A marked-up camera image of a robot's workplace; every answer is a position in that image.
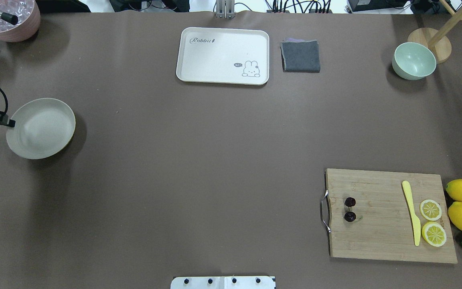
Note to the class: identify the white rabbit tray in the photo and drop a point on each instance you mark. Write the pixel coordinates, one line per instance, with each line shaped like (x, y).
(223, 55)

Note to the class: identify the dark red cherry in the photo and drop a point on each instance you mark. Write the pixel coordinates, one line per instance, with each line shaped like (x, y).
(352, 217)
(350, 202)

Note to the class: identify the grey folded cloth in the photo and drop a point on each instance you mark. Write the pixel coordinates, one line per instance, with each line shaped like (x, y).
(300, 56)

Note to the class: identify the wooden cutting board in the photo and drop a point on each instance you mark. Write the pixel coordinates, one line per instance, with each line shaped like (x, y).
(385, 232)

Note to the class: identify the beige round plate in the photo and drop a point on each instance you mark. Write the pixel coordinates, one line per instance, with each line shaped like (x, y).
(43, 127)

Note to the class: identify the mint green bowl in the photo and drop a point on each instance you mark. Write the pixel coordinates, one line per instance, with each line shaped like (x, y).
(413, 61)

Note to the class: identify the yellow plastic knife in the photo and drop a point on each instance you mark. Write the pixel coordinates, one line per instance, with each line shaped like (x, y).
(416, 223)

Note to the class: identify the lemon slice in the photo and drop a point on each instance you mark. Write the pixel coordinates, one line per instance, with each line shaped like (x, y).
(430, 210)
(434, 234)

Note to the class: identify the wooden cup stand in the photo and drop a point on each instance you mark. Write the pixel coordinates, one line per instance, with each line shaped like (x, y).
(436, 40)

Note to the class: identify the pink bowl with ice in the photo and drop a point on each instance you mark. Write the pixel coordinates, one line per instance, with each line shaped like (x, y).
(19, 20)

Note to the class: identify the aluminium frame post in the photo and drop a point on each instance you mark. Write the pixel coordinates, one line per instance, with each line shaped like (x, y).
(225, 9)

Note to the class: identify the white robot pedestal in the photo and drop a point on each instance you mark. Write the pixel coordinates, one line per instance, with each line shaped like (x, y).
(224, 282)

